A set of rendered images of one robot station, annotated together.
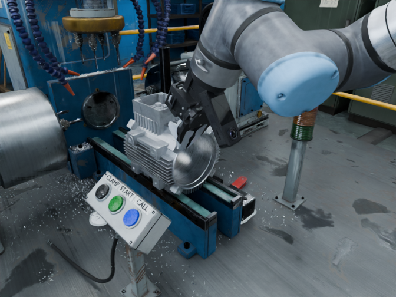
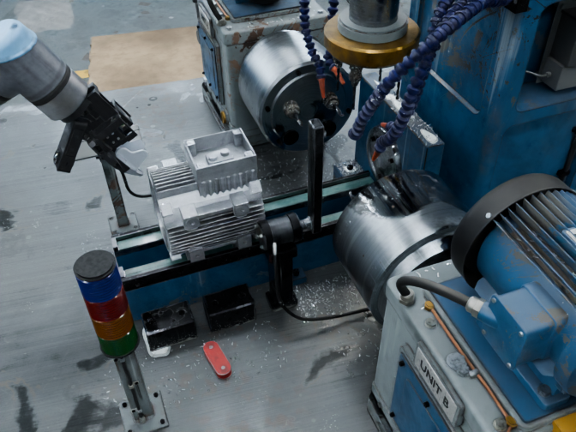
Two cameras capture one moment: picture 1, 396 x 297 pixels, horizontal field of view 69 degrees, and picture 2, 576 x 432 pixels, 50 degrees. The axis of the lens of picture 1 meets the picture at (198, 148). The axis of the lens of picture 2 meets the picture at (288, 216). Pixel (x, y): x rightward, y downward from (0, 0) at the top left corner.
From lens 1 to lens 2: 154 cm
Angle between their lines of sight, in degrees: 87
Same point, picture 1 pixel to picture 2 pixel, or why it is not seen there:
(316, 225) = (76, 412)
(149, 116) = (204, 147)
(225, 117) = (63, 142)
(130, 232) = not seen: hidden behind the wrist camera
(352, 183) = not seen: outside the picture
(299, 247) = (66, 368)
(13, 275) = not seen: hidden behind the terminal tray
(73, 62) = (439, 81)
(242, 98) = (397, 389)
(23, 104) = (273, 62)
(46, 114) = (266, 82)
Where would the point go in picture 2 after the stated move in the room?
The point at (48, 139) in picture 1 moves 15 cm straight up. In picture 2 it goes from (254, 103) to (250, 45)
